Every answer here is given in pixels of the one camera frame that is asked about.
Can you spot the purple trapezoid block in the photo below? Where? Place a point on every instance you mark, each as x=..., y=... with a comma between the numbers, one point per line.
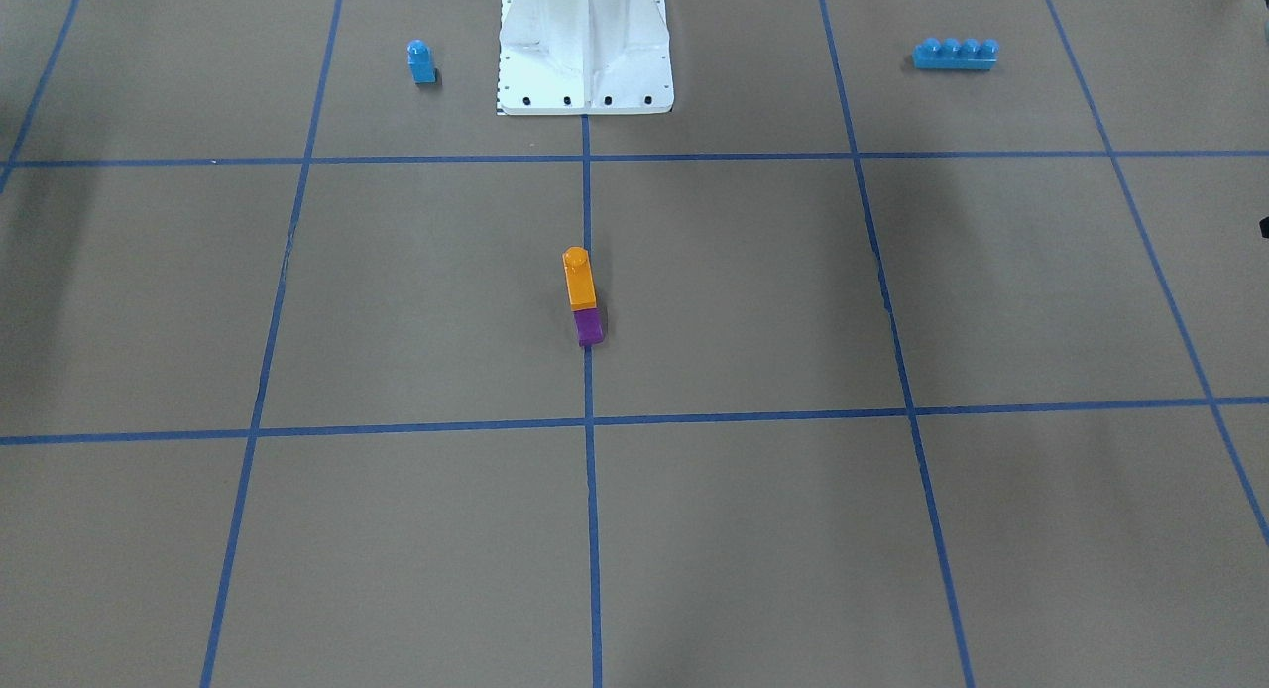
x=589, y=330

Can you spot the orange trapezoid block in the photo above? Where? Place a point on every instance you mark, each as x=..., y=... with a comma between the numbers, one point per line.
x=579, y=279

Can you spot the small blue block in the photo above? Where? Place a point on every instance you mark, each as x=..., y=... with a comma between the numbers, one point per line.
x=420, y=62

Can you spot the long blue block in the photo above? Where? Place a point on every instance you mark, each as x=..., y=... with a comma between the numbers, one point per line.
x=951, y=54

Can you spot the white pedestal column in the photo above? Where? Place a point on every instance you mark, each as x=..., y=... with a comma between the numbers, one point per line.
x=584, y=57

